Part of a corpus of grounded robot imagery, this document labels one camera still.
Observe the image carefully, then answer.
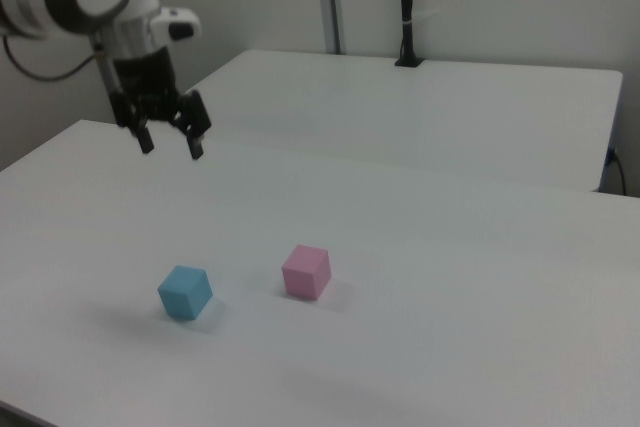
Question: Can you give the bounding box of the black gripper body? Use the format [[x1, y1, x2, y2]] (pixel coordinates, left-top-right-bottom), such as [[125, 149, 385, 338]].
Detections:
[[112, 46, 189, 123]]

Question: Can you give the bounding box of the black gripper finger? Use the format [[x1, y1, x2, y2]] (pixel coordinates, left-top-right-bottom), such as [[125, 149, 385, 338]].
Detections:
[[170, 90, 212, 161], [110, 90, 154, 155]]

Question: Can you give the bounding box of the blue cube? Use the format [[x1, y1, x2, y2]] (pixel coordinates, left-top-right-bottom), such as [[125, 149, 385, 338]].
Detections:
[[157, 265, 214, 322]]

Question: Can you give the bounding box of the pink cube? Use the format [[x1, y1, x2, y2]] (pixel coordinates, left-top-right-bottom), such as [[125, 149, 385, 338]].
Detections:
[[280, 244, 333, 302]]

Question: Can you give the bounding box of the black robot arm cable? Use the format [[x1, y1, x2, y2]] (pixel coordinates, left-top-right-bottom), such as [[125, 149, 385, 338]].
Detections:
[[3, 34, 99, 82]]

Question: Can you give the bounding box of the black cable beside table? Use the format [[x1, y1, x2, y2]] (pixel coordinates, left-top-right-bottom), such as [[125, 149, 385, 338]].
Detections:
[[607, 146, 627, 196]]

